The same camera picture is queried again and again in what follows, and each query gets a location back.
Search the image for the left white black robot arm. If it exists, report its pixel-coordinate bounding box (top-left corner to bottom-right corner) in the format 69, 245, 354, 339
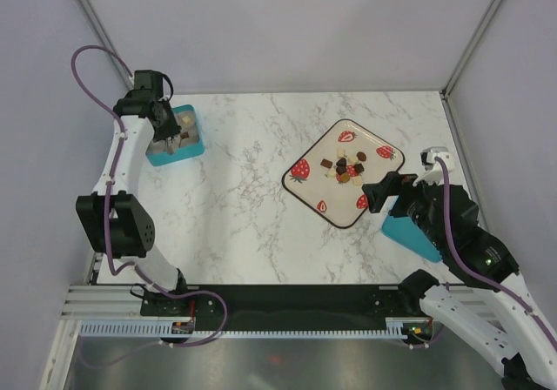
76, 70, 191, 315

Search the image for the strawberry pattern square plate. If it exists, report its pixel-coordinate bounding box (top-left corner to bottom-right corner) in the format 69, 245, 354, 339
282, 119, 406, 229

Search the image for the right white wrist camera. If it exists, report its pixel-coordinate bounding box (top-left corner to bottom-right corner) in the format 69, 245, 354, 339
417, 146, 455, 185

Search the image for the teal chocolate box tray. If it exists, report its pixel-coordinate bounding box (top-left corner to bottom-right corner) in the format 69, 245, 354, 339
146, 104, 205, 166

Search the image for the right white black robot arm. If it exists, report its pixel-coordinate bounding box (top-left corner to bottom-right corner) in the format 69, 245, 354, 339
362, 168, 556, 389

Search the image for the purple cable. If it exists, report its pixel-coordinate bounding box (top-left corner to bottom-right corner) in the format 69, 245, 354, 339
434, 154, 557, 339
70, 45, 136, 276

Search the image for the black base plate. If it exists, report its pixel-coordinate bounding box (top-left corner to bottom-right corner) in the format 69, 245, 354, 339
140, 284, 425, 331

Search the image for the aluminium frame rail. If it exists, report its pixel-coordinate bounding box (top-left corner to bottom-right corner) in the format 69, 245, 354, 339
60, 283, 149, 319

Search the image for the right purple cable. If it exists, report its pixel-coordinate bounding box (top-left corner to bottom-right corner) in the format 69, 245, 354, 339
434, 154, 557, 339

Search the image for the oval dark chocolate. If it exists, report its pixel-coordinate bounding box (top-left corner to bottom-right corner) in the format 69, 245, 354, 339
356, 151, 367, 162

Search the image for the teal box lid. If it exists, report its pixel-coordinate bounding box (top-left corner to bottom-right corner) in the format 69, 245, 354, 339
381, 201, 442, 263

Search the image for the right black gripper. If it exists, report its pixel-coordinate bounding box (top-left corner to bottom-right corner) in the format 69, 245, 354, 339
360, 169, 448, 250

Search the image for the slotted grey cable duct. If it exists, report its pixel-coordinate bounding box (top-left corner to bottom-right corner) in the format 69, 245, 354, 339
78, 318, 411, 340

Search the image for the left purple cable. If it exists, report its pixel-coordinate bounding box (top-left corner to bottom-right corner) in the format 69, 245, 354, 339
70, 45, 136, 276

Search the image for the round caramel chocolate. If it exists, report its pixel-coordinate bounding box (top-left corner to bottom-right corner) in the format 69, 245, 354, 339
339, 172, 351, 184

